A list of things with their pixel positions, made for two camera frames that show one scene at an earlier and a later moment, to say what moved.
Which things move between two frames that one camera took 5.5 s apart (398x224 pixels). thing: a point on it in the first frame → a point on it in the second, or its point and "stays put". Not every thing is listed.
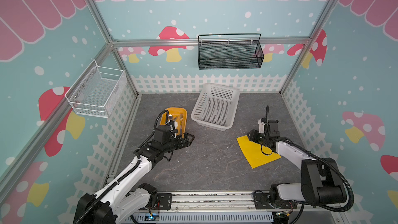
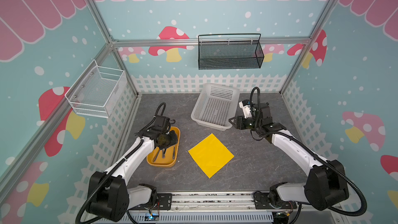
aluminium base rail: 227,203 stays put
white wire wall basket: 98,91 stays put
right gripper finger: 254,135 → 235,123
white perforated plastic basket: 215,106 stays put
